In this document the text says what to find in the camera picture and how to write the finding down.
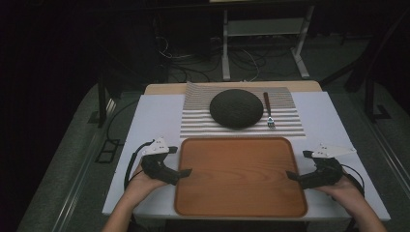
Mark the dark round plate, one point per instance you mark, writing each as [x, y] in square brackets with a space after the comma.
[236, 108]

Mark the brown wooden tray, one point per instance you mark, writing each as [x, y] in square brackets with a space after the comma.
[240, 177]

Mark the black metal stand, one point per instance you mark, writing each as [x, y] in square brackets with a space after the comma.
[102, 100]
[370, 96]

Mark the person's left hand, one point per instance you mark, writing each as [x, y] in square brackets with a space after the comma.
[143, 185]

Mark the white metal desk frame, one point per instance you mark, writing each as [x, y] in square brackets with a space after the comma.
[225, 48]

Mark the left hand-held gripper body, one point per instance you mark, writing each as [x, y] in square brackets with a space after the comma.
[159, 172]

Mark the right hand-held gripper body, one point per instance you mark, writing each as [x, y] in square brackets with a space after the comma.
[322, 174]

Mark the person's right hand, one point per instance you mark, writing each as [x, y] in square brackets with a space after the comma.
[343, 193]

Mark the black floor bracket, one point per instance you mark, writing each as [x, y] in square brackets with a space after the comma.
[108, 151]

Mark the white board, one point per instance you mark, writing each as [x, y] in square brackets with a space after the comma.
[154, 116]

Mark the striped placemat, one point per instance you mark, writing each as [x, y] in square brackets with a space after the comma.
[196, 119]

